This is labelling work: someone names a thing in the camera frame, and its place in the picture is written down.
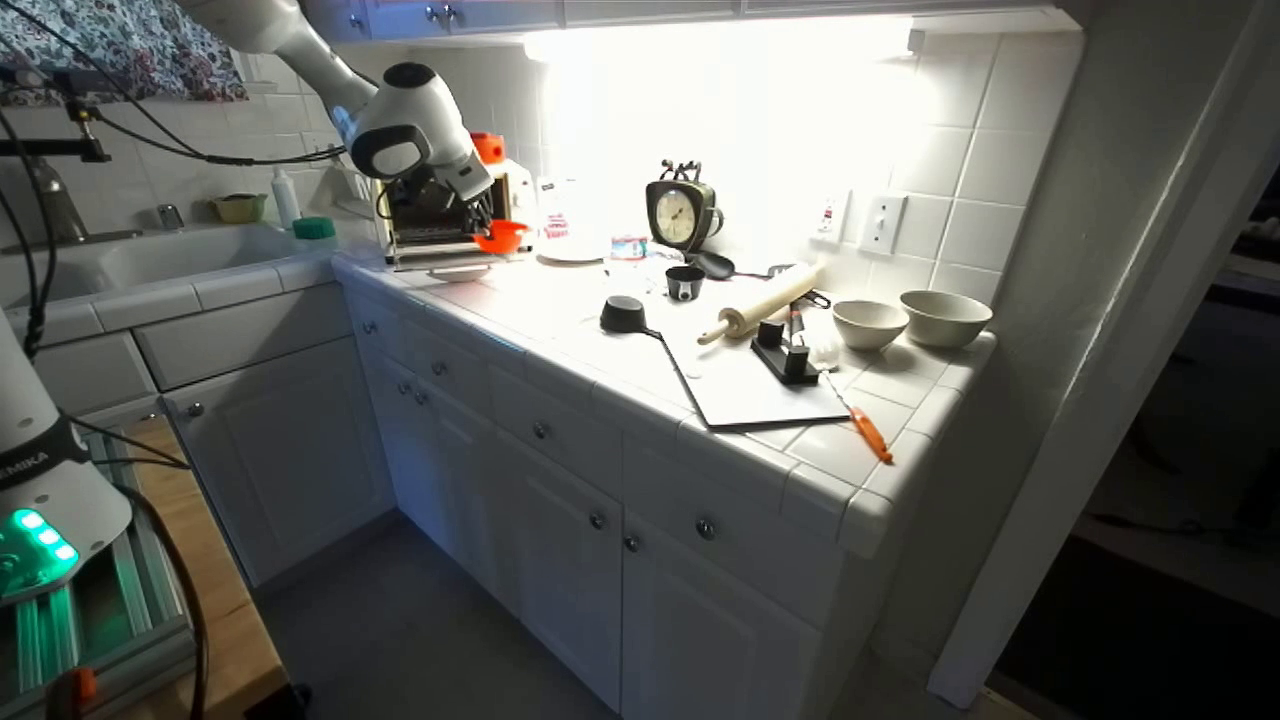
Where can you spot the wooden robot platform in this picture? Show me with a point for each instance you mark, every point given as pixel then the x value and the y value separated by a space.
pixel 226 625

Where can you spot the clear drinking glass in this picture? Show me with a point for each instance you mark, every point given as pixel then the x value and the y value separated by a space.
pixel 630 257

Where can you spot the small black cup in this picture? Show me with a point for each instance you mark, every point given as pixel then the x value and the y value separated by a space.
pixel 684 282

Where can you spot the glass oven door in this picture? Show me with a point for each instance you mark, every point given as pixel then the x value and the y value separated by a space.
pixel 461 271

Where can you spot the small beige dish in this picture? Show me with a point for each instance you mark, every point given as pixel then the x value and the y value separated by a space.
pixel 241 205

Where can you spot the large beige ceramic bowl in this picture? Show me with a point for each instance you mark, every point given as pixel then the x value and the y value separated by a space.
pixel 947 321

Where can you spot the white door frame post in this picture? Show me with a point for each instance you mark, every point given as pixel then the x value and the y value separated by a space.
pixel 1067 403

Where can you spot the under-cabinet light strip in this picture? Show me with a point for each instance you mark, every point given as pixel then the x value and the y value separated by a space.
pixel 721 38

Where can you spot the black horizontal bar mount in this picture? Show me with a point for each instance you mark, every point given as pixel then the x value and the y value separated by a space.
pixel 55 148

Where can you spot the wooden rolling pin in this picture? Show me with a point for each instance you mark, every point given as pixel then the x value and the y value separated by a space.
pixel 764 305

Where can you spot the orange clamp knob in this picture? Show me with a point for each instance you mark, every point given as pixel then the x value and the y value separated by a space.
pixel 72 690

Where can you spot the white bottle red label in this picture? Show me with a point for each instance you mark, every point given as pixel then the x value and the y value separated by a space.
pixel 553 215

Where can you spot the green lit device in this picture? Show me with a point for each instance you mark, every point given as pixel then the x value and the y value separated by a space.
pixel 134 585

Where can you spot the small beige ceramic bowl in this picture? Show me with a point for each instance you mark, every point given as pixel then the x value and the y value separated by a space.
pixel 868 324

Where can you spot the white base cabinet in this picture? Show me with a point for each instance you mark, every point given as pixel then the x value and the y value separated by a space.
pixel 534 561

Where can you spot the floral patterned cloth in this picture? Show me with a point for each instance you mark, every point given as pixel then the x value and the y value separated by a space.
pixel 123 45

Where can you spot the white wall outlet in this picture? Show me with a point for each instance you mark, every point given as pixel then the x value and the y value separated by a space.
pixel 883 225

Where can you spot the black ladle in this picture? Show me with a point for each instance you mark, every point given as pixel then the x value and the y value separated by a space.
pixel 712 265

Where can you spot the white soap bottle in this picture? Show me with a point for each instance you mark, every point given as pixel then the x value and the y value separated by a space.
pixel 287 199

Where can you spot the dark pepper grinder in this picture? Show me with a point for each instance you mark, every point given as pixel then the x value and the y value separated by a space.
pixel 799 342

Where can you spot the white wall switch plate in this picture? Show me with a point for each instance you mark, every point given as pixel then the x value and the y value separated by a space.
pixel 831 219

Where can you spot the green round lid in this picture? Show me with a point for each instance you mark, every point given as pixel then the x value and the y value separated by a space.
pixel 314 231

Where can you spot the white sink cabinet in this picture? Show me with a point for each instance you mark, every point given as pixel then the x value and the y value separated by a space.
pixel 280 454

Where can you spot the orange cup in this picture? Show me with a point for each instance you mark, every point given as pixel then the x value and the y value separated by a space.
pixel 501 239

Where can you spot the white cutting board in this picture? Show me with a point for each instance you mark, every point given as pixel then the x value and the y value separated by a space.
pixel 746 391

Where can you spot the white sink basin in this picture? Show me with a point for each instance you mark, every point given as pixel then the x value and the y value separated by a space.
pixel 144 262

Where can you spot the black table clock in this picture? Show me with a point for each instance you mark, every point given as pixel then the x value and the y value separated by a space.
pixel 678 215

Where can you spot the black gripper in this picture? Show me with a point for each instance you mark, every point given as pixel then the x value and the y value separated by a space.
pixel 442 205

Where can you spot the white toaster oven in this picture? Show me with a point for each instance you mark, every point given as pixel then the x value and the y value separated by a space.
pixel 522 193

